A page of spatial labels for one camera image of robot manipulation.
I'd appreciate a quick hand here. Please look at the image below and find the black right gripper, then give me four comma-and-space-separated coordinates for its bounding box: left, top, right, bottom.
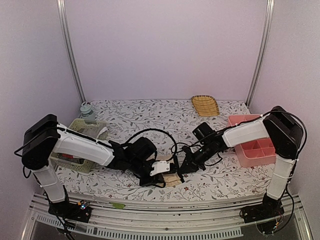
178, 142, 215, 175

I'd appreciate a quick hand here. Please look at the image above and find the beige garment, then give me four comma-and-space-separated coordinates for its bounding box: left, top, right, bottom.
156, 155, 184, 188

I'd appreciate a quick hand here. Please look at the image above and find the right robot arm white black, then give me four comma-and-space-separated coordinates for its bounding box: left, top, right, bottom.
180, 106, 307, 218

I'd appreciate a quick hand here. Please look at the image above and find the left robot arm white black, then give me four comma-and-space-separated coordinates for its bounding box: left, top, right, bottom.
21, 114, 164, 217

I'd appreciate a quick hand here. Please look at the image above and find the green tape piece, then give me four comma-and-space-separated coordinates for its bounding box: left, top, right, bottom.
110, 202, 126, 209

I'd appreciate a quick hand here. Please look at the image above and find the floral tablecloth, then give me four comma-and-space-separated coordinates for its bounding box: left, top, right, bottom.
56, 99, 274, 202

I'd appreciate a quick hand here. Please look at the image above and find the cream perforated laundry basket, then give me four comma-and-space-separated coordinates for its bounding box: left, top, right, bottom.
49, 118, 114, 173

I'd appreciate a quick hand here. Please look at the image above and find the yellow woven bamboo tray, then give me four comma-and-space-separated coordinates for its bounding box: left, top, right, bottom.
191, 95, 220, 117

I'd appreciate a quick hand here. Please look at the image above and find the pink divided organizer box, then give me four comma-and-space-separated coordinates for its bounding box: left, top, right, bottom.
227, 114, 276, 168

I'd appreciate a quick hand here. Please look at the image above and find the mint lidded glass jar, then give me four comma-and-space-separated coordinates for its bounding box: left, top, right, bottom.
80, 101, 96, 124

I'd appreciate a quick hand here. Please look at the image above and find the red garment in basket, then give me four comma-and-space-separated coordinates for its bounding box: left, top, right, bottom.
60, 154, 74, 159

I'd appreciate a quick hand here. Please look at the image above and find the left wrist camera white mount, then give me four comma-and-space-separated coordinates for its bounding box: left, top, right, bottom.
149, 160, 177, 176

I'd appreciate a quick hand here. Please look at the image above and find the left black braided cable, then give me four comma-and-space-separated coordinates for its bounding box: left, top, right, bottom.
124, 128, 180, 166

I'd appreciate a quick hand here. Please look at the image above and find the right black camera cable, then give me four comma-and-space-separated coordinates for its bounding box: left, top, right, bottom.
171, 129, 225, 167

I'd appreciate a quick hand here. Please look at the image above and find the aluminium front rail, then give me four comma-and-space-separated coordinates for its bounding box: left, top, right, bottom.
21, 193, 313, 240

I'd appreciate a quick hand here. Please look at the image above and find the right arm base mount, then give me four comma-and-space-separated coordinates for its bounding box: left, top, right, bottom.
239, 199, 285, 223

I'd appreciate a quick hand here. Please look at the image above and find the left aluminium frame post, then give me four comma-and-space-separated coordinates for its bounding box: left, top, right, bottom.
56, 0, 86, 103

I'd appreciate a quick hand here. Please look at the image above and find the aluminium frame post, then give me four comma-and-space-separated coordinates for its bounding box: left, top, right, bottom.
56, 0, 86, 103
245, 0, 275, 108

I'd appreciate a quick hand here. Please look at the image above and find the right aluminium frame post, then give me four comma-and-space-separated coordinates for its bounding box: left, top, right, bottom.
245, 0, 275, 108

